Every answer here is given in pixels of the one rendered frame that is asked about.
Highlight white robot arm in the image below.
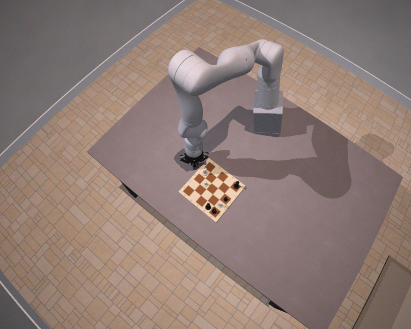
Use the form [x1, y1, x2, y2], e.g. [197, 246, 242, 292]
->
[168, 39, 284, 157]

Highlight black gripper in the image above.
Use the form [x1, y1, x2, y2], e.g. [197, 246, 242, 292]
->
[180, 152, 209, 166]

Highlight brown and cream chessboard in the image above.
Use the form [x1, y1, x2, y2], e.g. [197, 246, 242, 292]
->
[179, 158, 245, 222]

